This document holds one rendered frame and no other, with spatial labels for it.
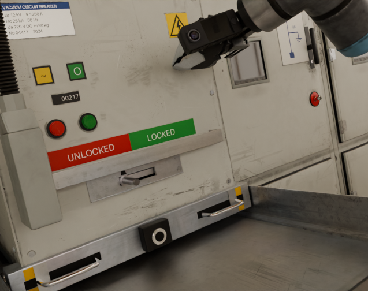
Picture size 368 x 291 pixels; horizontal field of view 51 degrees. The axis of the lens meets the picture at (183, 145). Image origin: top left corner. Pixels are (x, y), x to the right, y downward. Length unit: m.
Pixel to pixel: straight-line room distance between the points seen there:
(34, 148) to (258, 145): 0.92
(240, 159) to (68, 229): 0.73
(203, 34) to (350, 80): 1.19
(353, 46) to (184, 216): 0.46
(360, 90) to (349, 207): 1.15
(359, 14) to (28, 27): 0.55
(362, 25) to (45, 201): 0.57
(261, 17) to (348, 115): 1.15
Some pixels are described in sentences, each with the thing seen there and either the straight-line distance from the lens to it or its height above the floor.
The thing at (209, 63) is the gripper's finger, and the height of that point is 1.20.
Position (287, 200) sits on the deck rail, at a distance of 0.87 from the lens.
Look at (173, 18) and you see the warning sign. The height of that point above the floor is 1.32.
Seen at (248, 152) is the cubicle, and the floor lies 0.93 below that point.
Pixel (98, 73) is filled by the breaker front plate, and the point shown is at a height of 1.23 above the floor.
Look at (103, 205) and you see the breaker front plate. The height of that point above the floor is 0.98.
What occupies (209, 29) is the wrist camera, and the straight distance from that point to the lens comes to 0.71.
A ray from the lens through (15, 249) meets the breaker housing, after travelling 0.74.
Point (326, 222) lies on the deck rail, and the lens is 0.82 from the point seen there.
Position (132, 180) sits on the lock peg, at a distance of 0.72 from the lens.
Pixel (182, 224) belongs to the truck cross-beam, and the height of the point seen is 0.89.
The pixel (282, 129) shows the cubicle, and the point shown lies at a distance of 1.46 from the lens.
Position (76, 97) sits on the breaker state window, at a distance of 0.74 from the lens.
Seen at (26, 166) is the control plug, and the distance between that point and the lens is 0.60.
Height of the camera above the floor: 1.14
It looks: 6 degrees down
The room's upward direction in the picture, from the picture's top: 12 degrees counter-clockwise
